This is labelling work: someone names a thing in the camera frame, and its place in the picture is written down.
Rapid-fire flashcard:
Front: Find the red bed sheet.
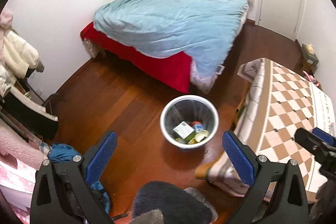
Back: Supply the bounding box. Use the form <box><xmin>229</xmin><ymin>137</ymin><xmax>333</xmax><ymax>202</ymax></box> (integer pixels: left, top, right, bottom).
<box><xmin>80</xmin><ymin>22</ymin><xmax>192</xmax><ymax>93</ymax></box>

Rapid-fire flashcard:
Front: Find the blue cloth on floor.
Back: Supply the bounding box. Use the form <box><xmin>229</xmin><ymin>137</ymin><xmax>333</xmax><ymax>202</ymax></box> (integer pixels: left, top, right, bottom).
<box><xmin>48</xmin><ymin>142</ymin><xmax>110</xmax><ymax>214</ymax></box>

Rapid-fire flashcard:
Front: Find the green white medicine box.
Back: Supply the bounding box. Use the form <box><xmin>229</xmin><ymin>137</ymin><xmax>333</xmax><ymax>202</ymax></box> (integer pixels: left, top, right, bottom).
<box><xmin>173</xmin><ymin>121</ymin><xmax>195</xmax><ymax>141</ymax></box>

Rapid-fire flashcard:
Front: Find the yellow pomelo peel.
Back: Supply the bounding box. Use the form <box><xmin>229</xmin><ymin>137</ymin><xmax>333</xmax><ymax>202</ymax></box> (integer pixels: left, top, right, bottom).
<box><xmin>187</xmin><ymin>130</ymin><xmax>210</xmax><ymax>145</ymax></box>

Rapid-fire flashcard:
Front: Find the white trash bin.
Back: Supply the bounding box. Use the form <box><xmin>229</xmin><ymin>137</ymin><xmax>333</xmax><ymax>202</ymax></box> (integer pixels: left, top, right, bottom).
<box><xmin>159</xmin><ymin>95</ymin><xmax>219</xmax><ymax>149</ymax></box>

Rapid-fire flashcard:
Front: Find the white jacket on rack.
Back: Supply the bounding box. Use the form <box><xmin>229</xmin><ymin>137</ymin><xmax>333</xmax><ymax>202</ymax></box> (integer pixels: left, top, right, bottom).
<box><xmin>1</xmin><ymin>28</ymin><xmax>44</xmax><ymax>97</ymax></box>

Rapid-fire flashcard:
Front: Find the light blue duvet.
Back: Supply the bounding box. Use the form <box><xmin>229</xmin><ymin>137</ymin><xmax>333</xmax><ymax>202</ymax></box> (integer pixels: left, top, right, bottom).
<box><xmin>93</xmin><ymin>0</ymin><xmax>248</xmax><ymax>77</ymax></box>

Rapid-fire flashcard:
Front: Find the patterned mattress pad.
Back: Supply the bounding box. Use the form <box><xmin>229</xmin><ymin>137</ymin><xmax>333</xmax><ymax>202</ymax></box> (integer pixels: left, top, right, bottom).
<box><xmin>190</xmin><ymin>60</ymin><xmax>225</xmax><ymax>94</ymax></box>

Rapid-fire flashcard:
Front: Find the dark furry slipper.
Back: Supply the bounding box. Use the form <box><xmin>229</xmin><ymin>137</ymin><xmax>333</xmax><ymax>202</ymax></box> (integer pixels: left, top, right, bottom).
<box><xmin>130</xmin><ymin>181</ymin><xmax>218</xmax><ymax>223</ymax></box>

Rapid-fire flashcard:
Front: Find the checkered table cloth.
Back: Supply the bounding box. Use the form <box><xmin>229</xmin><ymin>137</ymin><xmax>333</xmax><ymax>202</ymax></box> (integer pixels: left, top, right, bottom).
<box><xmin>195</xmin><ymin>57</ymin><xmax>336</xmax><ymax>198</ymax></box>

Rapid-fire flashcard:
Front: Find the pink item by wall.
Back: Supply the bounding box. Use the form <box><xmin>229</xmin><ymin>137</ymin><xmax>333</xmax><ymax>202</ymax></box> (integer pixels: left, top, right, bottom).
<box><xmin>302</xmin><ymin>71</ymin><xmax>320</xmax><ymax>87</ymax></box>

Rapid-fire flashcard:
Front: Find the pink knitted cloth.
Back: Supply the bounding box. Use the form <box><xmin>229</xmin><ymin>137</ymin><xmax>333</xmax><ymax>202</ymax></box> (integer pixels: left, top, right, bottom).
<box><xmin>1</xmin><ymin>120</ymin><xmax>47</xmax><ymax>170</ymax></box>

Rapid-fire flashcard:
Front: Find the tissue box on stool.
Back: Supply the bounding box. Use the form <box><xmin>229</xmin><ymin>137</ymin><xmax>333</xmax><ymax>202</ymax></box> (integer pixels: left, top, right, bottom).
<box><xmin>301</xmin><ymin>44</ymin><xmax>319</xmax><ymax>73</ymax></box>

